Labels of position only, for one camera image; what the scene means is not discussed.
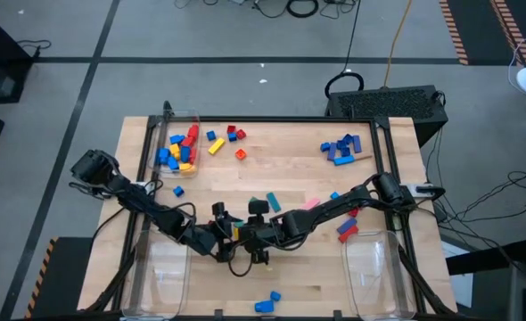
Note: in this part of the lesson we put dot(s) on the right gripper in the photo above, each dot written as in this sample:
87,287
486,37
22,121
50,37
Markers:
281,232

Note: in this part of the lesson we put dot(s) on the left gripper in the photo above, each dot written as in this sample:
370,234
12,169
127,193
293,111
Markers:
207,241

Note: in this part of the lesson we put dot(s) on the yellow long wooden block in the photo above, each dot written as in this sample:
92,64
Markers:
235,232
216,146

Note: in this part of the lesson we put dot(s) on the teal long wooden block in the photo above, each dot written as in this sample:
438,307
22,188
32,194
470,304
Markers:
273,201

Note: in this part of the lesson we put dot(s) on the pink long wooden block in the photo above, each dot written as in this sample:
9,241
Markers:
309,203

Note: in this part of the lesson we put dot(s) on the small blue plastic brick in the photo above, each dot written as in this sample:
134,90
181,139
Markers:
232,137
211,135
178,191
325,146
275,296

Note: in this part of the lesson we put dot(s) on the clear plastic bin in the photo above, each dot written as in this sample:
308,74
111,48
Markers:
374,276
169,125
160,276

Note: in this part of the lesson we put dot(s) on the small orange plastic brick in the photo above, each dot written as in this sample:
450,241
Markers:
240,154

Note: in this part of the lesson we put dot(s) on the light blue long block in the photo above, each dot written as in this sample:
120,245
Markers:
334,195
344,160

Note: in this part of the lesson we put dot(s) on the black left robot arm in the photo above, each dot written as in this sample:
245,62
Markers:
133,196

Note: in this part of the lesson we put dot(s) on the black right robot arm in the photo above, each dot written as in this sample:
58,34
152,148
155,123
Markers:
334,207

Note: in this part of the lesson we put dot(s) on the red long wooden block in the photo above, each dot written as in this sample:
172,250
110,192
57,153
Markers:
348,234

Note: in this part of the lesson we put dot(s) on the thin plain wooden stick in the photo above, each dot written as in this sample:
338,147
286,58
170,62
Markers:
364,157

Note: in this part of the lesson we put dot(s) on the black floor mat striped edges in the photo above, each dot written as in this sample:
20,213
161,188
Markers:
477,27
60,285

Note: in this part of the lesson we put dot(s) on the black perforated computer case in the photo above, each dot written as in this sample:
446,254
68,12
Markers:
385,107

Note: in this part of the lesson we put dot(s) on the black desk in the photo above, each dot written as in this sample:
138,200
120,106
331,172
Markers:
486,258

